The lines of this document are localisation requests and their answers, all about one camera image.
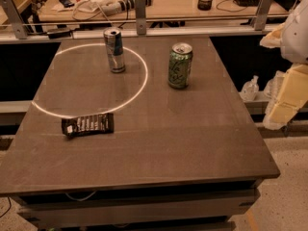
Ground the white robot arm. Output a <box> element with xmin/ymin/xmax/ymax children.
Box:
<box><xmin>260</xmin><ymin>0</ymin><xmax>308</xmax><ymax>130</ymax></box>

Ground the black snack wrapper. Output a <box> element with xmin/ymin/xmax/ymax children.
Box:
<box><xmin>62</xmin><ymin>113</ymin><xmax>114</xmax><ymax>138</ymax></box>

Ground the clear sanitizer bottle left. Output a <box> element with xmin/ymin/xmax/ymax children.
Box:
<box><xmin>240</xmin><ymin>75</ymin><xmax>259</xmax><ymax>101</ymax></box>

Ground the tall silver blue can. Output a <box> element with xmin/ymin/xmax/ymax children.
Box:
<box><xmin>103</xmin><ymin>27</ymin><xmax>125</xmax><ymax>73</ymax></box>

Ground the white power strip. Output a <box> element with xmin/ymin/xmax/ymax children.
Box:
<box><xmin>101</xmin><ymin>0</ymin><xmax>153</xmax><ymax>16</ymax></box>

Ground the black mesh cup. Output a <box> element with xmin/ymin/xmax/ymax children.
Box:
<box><xmin>197</xmin><ymin>0</ymin><xmax>213</xmax><ymax>11</ymax></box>

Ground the grey metal bracket left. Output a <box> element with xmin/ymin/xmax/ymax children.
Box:
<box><xmin>0</xmin><ymin>0</ymin><xmax>28</xmax><ymax>39</ymax></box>

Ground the clear sanitizer bottle right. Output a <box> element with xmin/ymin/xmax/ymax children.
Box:
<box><xmin>264</xmin><ymin>70</ymin><xmax>285</xmax><ymax>99</ymax></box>

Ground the black device on rail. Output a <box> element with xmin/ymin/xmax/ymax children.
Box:
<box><xmin>47</xmin><ymin>28</ymin><xmax>71</xmax><ymax>39</ymax></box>

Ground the grey metal bracket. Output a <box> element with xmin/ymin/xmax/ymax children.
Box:
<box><xmin>251</xmin><ymin>0</ymin><xmax>273</xmax><ymax>31</ymax></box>
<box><xmin>135</xmin><ymin>0</ymin><xmax>146</xmax><ymax>36</ymax></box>
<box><xmin>0</xmin><ymin>0</ymin><xmax>28</xmax><ymax>39</ymax></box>

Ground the green soda can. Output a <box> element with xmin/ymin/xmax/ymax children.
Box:
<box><xmin>168</xmin><ymin>42</ymin><xmax>193</xmax><ymax>89</ymax></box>

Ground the grey metal bracket right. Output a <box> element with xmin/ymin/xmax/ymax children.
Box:
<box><xmin>251</xmin><ymin>0</ymin><xmax>273</xmax><ymax>31</ymax></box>

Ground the grey metal bracket middle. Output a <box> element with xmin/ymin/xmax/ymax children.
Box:
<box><xmin>135</xmin><ymin>0</ymin><xmax>146</xmax><ymax>36</ymax></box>

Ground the clear sanitizer bottle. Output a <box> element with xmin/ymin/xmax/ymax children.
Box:
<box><xmin>240</xmin><ymin>75</ymin><xmax>259</xmax><ymax>101</ymax></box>
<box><xmin>264</xmin><ymin>70</ymin><xmax>285</xmax><ymax>99</ymax></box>

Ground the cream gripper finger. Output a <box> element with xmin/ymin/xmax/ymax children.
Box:
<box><xmin>260</xmin><ymin>23</ymin><xmax>285</xmax><ymax>48</ymax></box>
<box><xmin>263</xmin><ymin>64</ymin><xmax>308</xmax><ymax>130</ymax></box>

